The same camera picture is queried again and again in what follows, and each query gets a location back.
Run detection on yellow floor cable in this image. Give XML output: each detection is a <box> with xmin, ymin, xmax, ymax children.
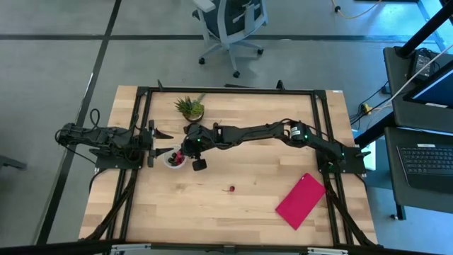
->
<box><xmin>331</xmin><ymin>0</ymin><xmax>384</xmax><ymax>21</ymax></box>

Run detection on black diagonal pole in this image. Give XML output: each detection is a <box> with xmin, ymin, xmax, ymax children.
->
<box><xmin>395</xmin><ymin>0</ymin><xmax>453</xmax><ymax>58</ymax></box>

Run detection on magenta rectangular cloth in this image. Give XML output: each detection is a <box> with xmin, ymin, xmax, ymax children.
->
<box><xmin>275</xmin><ymin>172</ymin><xmax>327</xmax><ymax>232</ymax></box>

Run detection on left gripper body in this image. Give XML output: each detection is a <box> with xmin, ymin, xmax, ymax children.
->
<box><xmin>139</xmin><ymin>120</ymin><xmax>156</xmax><ymax>169</ymax></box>

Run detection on black bar silver brackets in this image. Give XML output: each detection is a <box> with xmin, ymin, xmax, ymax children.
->
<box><xmin>0</xmin><ymin>239</ymin><xmax>453</xmax><ymax>255</ymax></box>

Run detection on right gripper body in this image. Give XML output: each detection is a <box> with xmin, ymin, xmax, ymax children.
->
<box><xmin>180</xmin><ymin>123</ymin><xmax>222</xmax><ymax>173</ymax></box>

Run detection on black side desk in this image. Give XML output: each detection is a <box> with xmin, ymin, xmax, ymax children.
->
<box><xmin>383</xmin><ymin>45</ymin><xmax>453</xmax><ymax>217</ymax></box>

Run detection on potted succulent plant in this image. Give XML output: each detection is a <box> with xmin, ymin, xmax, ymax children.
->
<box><xmin>173</xmin><ymin>92</ymin><xmax>207</xmax><ymax>124</ymax></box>

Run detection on black aluminium table frame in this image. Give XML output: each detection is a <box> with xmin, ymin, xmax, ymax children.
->
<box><xmin>79</xmin><ymin>79</ymin><xmax>379</xmax><ymax>249</ymax></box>

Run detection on white office chair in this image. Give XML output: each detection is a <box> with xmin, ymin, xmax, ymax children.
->
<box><xmin>190</xmin><ymin>0</ymin><xmax>269</xmax><ymax>79</ymax></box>

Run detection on black laptop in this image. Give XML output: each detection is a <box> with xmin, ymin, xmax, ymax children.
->
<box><xmin>396</xmin><ymin>141</ymin><xmax>453</xmax><ymax>194</ymax></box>

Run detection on black power adapter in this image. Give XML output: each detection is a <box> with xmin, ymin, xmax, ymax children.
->
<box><xmin>410</xmin><ymin>48</ymin><xmax>440</xmax><ymax>83</ymax></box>

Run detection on clear plastic tupperware tub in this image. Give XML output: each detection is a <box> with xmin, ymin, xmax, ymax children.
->
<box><xmin>163</xmin><ymin>144</ymin><xmax>188</xmax><ymax>170</ymax></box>

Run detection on white cable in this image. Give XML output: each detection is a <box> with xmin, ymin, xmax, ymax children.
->
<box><xmin>388</xmin><ymin>44</ymin><xmax>453</xmax><ymax>104</ymax></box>

